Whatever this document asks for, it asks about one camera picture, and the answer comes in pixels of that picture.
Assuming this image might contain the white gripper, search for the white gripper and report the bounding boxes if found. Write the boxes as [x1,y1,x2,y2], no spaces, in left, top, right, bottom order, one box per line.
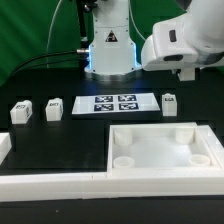
[141,0,224,81]

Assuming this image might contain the white square tabletop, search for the white square tabletop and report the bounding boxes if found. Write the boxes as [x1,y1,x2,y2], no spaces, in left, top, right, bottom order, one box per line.
[107,123,224,170]

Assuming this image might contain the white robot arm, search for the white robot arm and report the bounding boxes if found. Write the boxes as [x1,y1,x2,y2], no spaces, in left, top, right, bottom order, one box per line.
[81,0,224,81]

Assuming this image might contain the white marker plate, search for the white marker plate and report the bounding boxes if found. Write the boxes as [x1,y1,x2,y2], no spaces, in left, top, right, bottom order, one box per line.
[72,93,160,115]

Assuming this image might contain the white U-shaped fence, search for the white U-shaped fence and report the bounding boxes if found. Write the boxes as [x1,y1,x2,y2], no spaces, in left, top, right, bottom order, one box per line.
[0,124,224,203]

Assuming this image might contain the black cable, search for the black cable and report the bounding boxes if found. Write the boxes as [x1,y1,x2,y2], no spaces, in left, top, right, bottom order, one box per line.
[9,49,90,79]

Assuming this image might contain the grey cable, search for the grey cable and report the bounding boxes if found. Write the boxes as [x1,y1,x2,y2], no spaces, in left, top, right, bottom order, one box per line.
[45,0,64,69]

